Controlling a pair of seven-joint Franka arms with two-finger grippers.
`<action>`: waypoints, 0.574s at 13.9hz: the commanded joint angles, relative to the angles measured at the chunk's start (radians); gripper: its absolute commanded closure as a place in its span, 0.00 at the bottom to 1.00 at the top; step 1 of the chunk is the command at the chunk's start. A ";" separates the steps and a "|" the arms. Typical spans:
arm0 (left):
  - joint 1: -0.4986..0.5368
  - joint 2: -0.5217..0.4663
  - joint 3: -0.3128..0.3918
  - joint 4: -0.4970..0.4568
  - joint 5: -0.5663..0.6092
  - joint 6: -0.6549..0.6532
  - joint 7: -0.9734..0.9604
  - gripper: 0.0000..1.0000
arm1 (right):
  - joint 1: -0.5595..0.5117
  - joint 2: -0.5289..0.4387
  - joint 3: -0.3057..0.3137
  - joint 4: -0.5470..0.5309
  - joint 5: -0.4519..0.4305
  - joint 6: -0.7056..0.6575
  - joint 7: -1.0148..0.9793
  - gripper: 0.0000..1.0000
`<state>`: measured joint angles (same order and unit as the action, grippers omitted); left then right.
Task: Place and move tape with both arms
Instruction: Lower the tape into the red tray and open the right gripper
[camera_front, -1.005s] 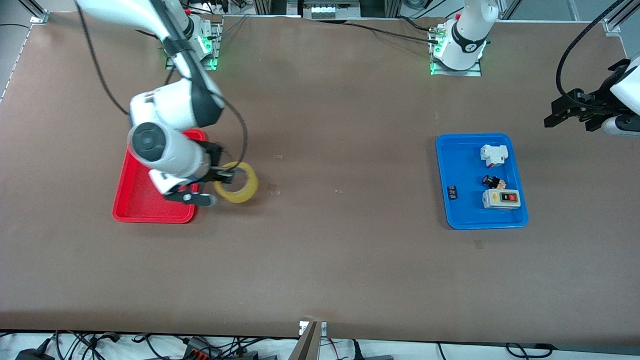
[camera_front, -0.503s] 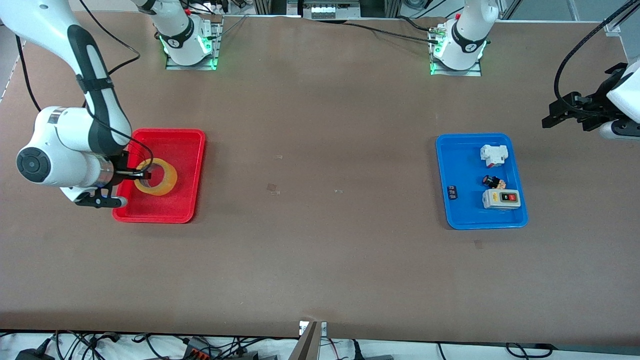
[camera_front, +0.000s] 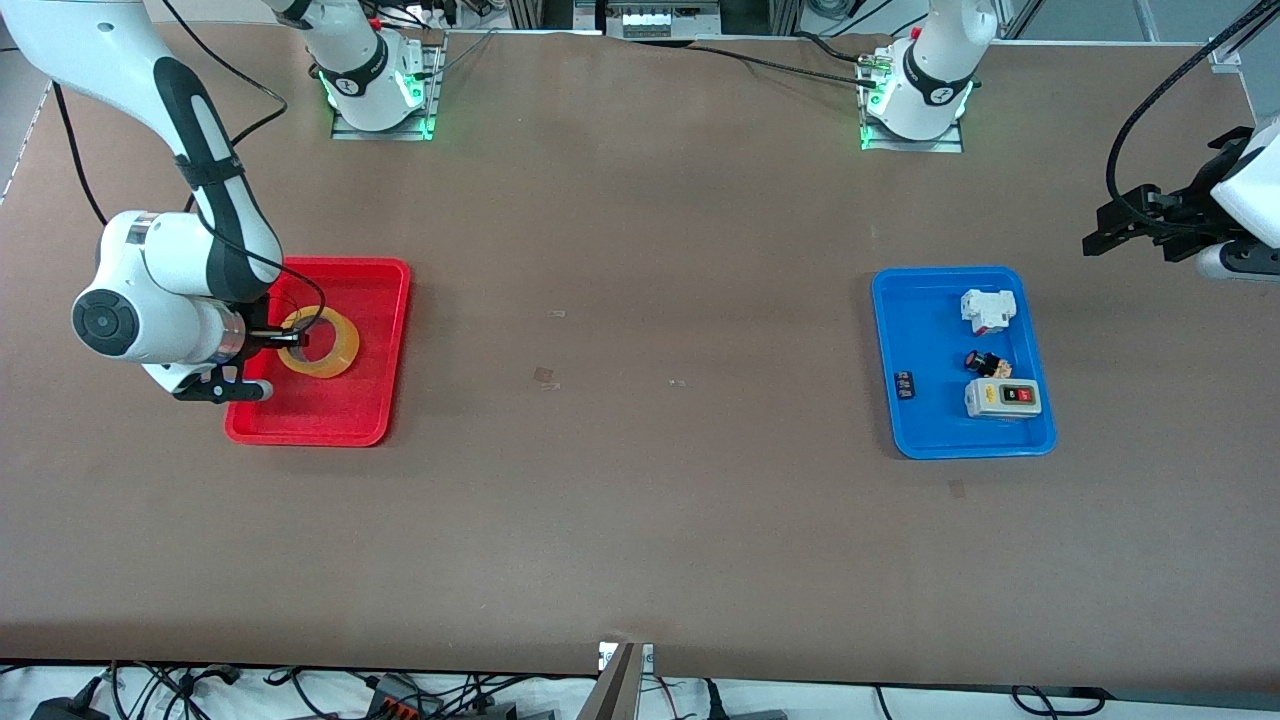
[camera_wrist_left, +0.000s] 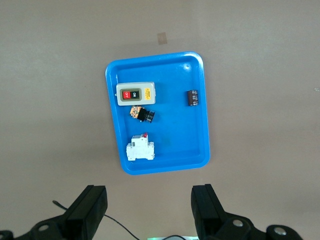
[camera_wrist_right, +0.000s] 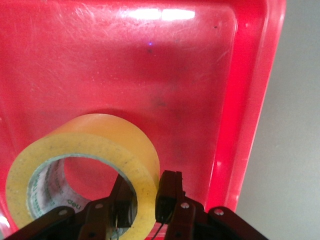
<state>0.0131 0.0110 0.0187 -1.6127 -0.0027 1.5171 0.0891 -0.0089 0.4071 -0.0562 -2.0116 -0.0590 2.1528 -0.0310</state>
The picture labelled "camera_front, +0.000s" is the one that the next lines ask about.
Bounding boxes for black power adapter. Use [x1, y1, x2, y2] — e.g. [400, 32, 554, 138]
[30, 678, 111, 720]

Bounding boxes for red plastic tray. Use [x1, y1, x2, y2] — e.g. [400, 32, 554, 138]
[224, 256, 413, 448]

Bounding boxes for black braided table cable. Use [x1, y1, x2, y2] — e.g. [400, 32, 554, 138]
[688, 43, 883, 89]

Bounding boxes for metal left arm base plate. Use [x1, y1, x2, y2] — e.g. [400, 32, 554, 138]
[858, 50, 967, 154]

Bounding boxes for white electrical connector block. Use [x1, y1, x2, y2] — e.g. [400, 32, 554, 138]
[960, 288, 1018, 336]

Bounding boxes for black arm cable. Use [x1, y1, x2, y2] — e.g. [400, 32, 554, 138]
[1106, 0, 1280, 216]
[50, 0, 327, 346]

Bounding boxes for yellow clear tape roll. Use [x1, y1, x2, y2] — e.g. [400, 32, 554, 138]
[277, 306, 361, 381]

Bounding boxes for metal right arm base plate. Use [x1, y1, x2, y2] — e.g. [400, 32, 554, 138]
[330, 35, 446, 142]

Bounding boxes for orange black connector block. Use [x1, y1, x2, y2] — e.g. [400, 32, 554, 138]
[365, 672, 446, 720]

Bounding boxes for black looped floor cable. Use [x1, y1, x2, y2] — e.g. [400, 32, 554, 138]
[1010, 684, 1113, 717]

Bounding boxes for white power strip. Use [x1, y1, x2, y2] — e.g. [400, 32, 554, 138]
[620, 3, 723, 39]

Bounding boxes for blue plastic tray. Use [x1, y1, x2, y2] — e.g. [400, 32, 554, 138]
[871, 265, 1058, 461]

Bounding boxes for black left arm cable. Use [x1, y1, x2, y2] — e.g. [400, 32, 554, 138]
[1106, 0, 1280, 216]

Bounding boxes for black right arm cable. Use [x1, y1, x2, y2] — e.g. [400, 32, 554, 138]
[50, 0, 327, 346]

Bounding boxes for grey switch box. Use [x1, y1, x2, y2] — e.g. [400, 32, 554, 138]
[964, 378, 1043, 420]

